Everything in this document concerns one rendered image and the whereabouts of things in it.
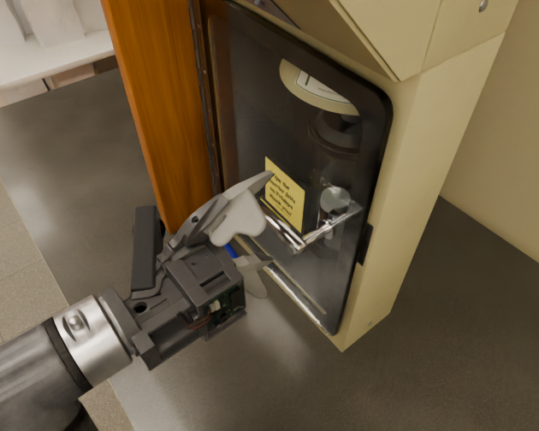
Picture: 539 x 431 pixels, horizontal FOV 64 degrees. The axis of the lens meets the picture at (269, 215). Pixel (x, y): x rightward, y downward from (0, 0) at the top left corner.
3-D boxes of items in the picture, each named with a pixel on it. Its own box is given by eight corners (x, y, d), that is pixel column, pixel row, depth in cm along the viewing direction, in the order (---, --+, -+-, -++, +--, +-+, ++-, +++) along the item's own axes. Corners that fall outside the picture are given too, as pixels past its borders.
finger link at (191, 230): (246, 211, 45) (195, 274, 46) (237, 202, 46) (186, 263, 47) (222, 197, 41) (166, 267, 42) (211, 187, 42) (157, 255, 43)
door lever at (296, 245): (282, 195, 55) (283, 180, 53) (334, 242, 50) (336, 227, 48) (247, 214, 52) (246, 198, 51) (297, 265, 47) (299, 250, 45)
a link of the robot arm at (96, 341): (72, 339, 44) (40, 298, 38) (114, 315, 46) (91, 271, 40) (103, 398, 40) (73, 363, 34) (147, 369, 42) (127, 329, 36)
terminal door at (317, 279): (223, 214, 79) (195, -22, 49) (337, 338, 63) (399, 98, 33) (219, 215, 79) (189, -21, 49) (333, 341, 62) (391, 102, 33)
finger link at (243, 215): (302, 197, 42) (243, 269, 43) (265, 166, 45) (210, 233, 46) (288, 187, 39) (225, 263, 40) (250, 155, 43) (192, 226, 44)
